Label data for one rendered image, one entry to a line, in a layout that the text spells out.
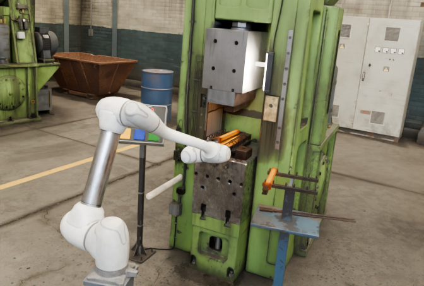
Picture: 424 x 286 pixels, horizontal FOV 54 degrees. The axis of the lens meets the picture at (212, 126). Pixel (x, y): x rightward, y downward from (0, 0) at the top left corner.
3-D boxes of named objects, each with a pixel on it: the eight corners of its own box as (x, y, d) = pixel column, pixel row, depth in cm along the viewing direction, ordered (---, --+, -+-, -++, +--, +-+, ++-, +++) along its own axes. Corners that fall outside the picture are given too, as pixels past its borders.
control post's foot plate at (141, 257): (142, 264, 313) (142, 254, 311) (118, 256, 322) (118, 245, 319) (158, 251, 332) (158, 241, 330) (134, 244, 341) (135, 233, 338)
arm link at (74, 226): (79, 254, 194) (49, 239, 205) (103, 252, 208) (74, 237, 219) (123, 96, 199) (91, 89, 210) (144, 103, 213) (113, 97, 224)
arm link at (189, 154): (190, 159, 257) (209, 159, 251) (178, 166, 243) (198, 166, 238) (188, 142, 255) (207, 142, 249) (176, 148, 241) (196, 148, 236)
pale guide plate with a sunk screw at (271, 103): (275, 122, 279) (278, 97, 275) (262, 120, 283) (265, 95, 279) (276, 121, 281) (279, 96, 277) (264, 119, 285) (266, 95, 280)
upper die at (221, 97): (234, 107, 277) (235, 92, 274) (207, 102, 285) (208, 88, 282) (255, 98, 314) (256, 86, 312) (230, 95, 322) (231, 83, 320)
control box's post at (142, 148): (139, 256, 324) (144, 121, 298) (135, 254, 326) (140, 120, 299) (142, 253, 327) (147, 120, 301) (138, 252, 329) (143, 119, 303)
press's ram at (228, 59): (254, 95, 269) (260, 32, 259) (201, 87, 284) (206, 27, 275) (273, 88, 306) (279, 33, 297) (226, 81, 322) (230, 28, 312)
